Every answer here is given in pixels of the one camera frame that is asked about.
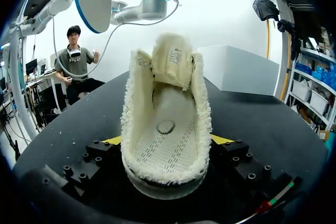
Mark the cream fleece-lined shoe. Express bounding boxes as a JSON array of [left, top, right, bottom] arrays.
[[120, 33, 213, 200]]

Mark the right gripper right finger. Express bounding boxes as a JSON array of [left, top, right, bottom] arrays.
[[209, 133, 272, 183]]

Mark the white shoebox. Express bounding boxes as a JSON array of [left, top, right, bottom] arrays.
[[198, 45, 280, 98]]

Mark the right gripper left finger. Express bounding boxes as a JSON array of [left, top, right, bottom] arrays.
[[62, 136, 124, 196]]

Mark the white cable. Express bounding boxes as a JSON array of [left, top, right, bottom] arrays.
[[51, 0, 182, 79]]

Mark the person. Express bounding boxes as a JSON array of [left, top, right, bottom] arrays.
[[54, 25, 106, 107]]

